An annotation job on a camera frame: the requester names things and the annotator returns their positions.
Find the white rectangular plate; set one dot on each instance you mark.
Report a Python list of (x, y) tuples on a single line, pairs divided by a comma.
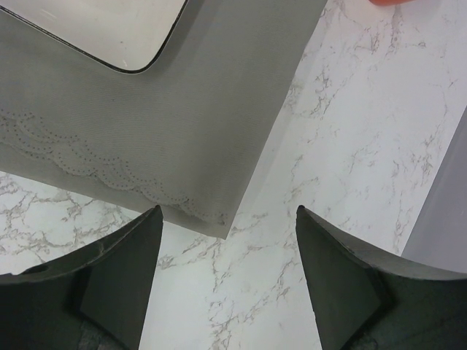
[(126, 36)]

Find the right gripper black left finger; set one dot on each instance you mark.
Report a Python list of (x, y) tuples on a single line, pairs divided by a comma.
[(95, 297)]

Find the grey placemat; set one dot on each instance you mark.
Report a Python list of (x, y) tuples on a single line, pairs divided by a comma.
[(185, 134)]

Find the orange mug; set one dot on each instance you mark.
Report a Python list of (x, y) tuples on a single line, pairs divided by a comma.
[(386, 3)]

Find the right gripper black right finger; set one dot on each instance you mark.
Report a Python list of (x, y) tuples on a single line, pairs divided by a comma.
[(364, 297)]

